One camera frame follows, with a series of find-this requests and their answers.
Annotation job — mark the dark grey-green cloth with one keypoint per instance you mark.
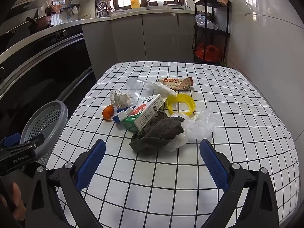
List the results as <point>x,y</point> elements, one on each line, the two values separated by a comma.
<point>157,133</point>

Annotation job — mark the clear plastic bag on shelf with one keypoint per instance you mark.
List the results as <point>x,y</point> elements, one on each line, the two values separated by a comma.
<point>202,22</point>

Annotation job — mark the dish drying rack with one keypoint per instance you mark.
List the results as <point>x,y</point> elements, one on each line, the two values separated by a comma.
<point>103,8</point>

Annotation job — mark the blue white plastic wrapper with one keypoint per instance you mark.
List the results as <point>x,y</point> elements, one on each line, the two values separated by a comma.
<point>121,114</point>

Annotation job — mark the red beige snack wrapper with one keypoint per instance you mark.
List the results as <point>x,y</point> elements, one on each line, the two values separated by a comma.
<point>177,84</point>

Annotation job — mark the yellow plastic ring lid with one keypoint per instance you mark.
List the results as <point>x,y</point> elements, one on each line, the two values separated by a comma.
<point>181,99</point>

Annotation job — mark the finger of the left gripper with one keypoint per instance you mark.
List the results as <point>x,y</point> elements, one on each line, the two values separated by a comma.
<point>35,142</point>
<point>12,140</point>

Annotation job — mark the clear plastic cup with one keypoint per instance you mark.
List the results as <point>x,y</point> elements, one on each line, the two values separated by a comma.
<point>139,89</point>

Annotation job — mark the grey kitchen cabinets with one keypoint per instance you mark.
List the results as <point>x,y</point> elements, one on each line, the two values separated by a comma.
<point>144,37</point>

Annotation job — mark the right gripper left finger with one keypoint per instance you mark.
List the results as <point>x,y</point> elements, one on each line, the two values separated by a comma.
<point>44,208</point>

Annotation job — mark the grey perforated trash basket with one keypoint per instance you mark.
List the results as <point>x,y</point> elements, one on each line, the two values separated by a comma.
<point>50,121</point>

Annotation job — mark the black built-in oven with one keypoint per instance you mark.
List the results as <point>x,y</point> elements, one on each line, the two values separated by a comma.
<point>53,64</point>

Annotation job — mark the green white milk carton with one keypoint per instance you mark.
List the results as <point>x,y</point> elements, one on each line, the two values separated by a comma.
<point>144,112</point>

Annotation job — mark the black metal shelf rack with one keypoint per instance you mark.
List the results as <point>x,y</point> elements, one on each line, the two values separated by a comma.
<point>210,42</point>

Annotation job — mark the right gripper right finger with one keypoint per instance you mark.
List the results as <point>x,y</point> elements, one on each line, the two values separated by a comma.
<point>260,206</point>

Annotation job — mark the dark cooking pot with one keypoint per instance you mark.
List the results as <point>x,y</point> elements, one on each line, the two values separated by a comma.
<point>39,24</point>

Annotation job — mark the white grid tablecloth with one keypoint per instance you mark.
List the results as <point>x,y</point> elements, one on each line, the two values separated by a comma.
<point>175,189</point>

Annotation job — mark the clear plastic bag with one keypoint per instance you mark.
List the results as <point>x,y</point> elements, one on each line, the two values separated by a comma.
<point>198,127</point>
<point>202,22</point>

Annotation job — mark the person's left hand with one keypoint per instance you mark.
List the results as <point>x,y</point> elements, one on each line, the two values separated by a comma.
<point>19,208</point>

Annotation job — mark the orange peel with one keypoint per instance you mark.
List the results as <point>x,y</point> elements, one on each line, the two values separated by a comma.
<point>108,112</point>

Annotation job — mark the red plastic bag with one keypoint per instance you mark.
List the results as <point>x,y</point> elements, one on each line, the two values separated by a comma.
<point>208,53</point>

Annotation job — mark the crumpled white paper ball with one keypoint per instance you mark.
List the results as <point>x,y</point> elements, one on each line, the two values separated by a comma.
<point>120,99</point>

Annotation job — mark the yellow detergent bottle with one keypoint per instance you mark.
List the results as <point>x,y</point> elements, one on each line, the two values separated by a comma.
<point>135,4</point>

